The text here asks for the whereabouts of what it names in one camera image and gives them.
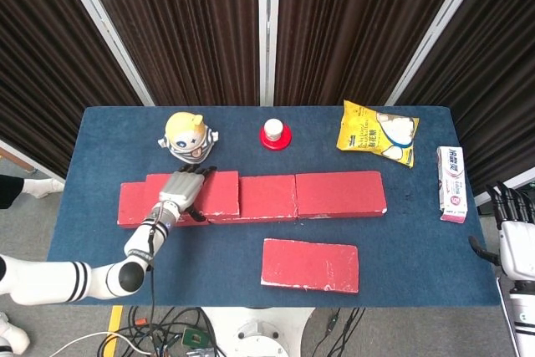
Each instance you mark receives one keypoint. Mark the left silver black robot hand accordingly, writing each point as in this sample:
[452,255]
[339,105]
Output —
[181,187]

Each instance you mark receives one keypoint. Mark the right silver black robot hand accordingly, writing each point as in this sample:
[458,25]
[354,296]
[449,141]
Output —
[518,244]

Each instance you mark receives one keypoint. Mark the red foam brick grey corner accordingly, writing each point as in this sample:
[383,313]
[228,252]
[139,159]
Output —
[221,194]

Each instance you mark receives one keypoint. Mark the red foam brick chipped edge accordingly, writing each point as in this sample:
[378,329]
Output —
[309,265]

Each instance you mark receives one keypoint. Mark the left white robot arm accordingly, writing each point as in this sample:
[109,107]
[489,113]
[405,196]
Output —
[50,282]

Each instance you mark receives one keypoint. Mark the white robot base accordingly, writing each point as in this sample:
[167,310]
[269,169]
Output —
[259,332]

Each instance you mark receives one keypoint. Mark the yellow plush toy striped shirt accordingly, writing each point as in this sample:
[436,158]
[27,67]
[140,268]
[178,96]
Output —
[184,131]

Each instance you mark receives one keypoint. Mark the blue table cloth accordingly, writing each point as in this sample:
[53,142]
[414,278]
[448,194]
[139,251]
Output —
[209,256]

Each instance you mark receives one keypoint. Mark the white pink toothpaste box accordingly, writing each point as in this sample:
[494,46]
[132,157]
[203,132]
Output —
[452,181]

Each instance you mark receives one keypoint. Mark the red round disc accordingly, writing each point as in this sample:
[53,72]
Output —
[276,144]

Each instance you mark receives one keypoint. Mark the small white jar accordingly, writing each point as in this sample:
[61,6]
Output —
[273,128]

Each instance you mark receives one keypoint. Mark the white shoe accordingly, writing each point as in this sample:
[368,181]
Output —
[42,187]

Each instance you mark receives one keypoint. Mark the small orange connector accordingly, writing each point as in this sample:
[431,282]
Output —
[141,322]

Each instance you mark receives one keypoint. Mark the green circuit board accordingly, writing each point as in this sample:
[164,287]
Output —
[194,337]

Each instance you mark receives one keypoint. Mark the dark brown pleated curtain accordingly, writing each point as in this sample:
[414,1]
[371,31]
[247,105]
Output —
[37,60]
[188,27]
[355,27]
[493,81]

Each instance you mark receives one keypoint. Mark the yellow marshmallow bag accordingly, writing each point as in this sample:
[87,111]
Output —
[368,131]

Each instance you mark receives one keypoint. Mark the white frame post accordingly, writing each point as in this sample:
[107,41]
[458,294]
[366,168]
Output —
[439,31]
[108,35]
[269,31]

